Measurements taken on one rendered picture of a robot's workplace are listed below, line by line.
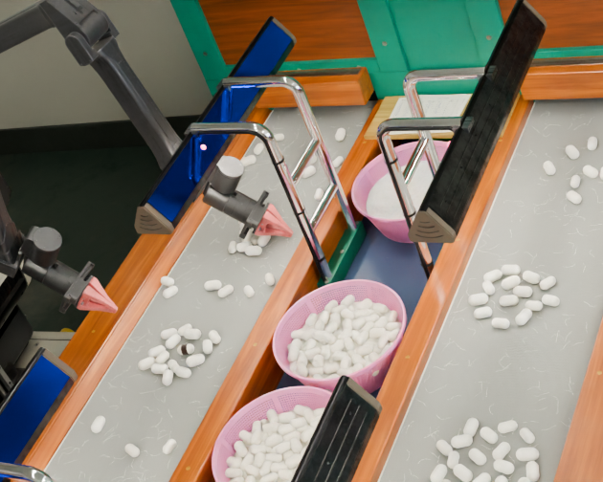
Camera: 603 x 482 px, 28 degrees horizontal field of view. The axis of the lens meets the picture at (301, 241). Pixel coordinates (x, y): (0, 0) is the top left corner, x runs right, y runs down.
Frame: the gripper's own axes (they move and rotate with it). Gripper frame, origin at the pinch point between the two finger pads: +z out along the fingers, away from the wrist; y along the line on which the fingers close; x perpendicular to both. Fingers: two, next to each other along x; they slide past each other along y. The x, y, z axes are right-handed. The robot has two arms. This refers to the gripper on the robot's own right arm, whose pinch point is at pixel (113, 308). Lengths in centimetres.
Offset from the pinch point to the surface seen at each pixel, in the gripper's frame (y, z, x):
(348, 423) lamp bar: -38, 43, -66
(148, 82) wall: 163, -48, 115
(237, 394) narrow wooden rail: -10.7, 29.9, -12.8
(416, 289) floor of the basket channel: 28, 51, -20
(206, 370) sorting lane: -3.7, 22.5, -3.4
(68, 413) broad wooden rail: -19.1, 3.1, 11.6
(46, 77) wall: 160, -84, 138
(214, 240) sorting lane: 33.3, 9.5, 7.0
